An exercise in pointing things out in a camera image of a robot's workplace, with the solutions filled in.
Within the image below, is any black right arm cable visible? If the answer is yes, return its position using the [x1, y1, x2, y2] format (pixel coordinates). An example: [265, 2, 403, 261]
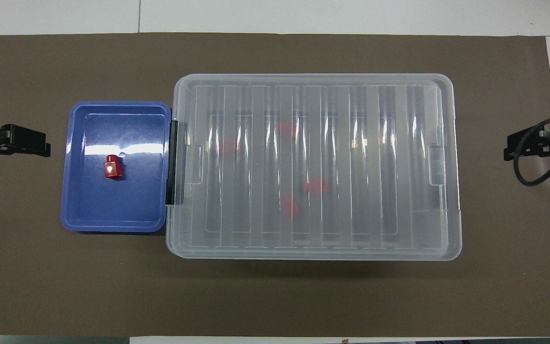
[514, 116, 550, 187]

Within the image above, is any blue plastic tray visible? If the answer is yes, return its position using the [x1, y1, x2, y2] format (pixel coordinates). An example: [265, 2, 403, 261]
[60, 100, 172, 233]

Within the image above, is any clear ribbed plastic lid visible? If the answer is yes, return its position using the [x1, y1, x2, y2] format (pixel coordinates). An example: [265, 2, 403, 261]
[165, 73, 463, 261]

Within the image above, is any clear plastic storage box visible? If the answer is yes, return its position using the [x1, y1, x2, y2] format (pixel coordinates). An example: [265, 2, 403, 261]
[166, 75, 461, 260]

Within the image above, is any brown table mat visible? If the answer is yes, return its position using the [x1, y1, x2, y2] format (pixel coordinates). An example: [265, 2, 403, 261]
[0, 32, 550, 337]

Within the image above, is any black box latch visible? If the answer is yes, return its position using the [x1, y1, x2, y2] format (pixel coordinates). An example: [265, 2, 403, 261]
[166, 120, 180, 206]

